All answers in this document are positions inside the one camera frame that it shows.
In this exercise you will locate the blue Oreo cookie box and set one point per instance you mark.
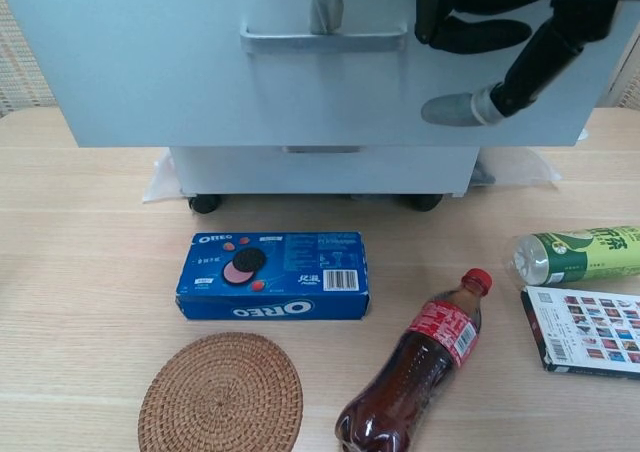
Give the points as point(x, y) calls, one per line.
point(280, 267)

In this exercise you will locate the green tea plastic bottle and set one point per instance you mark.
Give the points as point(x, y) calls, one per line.
point(585, 257)

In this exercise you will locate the medium white cabinet drawer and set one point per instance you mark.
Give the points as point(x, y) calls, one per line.
point(175, 72)

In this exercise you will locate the white picture card box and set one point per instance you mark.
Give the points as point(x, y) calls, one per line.
point(595, 329)

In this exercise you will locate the round woven rattan coaster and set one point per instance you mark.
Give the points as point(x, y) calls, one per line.
point(222, 397)

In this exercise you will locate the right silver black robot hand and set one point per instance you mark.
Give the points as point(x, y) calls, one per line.
point(540, 62)

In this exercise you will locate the small white cabinet drawer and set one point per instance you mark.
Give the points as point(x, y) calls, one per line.
point(400, 169)

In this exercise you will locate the cola bottle with red cap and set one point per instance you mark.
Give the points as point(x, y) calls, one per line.
point(405, 382)

